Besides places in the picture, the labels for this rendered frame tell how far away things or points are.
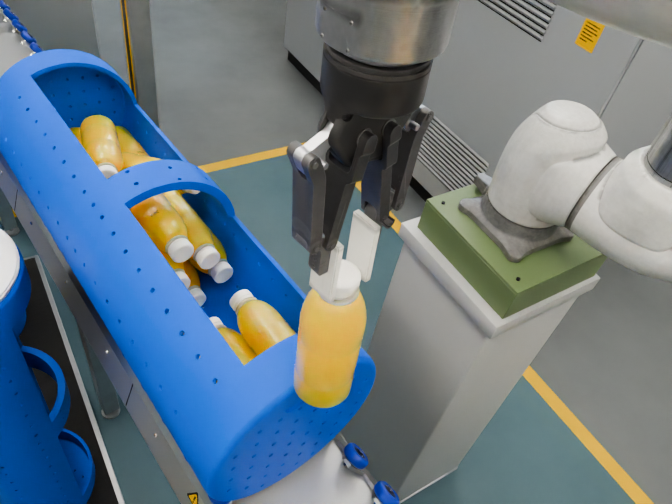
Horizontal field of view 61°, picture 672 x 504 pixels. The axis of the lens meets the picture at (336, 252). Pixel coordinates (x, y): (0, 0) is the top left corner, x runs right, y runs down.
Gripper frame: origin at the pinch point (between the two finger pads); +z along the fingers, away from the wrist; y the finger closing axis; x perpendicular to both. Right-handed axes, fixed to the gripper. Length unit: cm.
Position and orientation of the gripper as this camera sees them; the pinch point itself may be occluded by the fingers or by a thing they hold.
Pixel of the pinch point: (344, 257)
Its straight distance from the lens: 52.4
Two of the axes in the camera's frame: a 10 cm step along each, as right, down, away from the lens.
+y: -7.5, 4.0, -5.3
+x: 6.5, 5.7, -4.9
